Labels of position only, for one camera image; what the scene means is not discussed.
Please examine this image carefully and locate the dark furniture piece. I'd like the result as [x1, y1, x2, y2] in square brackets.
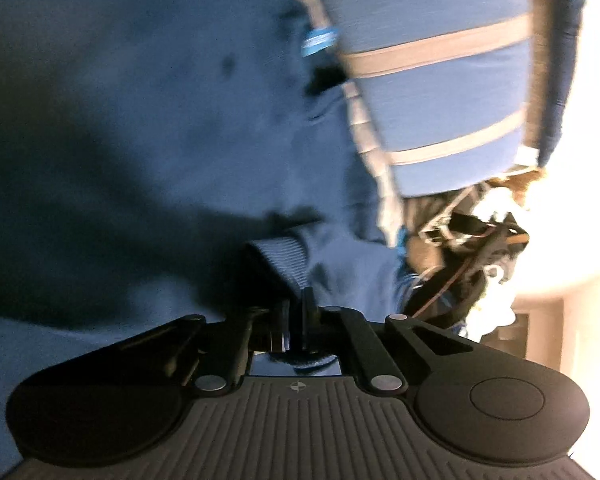
[480, 296, 567, 366]

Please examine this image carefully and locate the dark blue sweater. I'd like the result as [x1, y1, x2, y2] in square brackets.
[0, 0, 417, 466]

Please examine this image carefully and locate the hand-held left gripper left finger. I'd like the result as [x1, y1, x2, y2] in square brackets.
[115, 298, 301, 394]

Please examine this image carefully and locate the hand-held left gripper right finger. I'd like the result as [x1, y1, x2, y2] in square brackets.
[301, 287, 481, 394]

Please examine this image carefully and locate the white fuzzy item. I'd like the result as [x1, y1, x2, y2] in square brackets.
[472, 260, 517, 336]

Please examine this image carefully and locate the black strapped bag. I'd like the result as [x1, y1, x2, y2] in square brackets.
[405, 180, 531, 333]

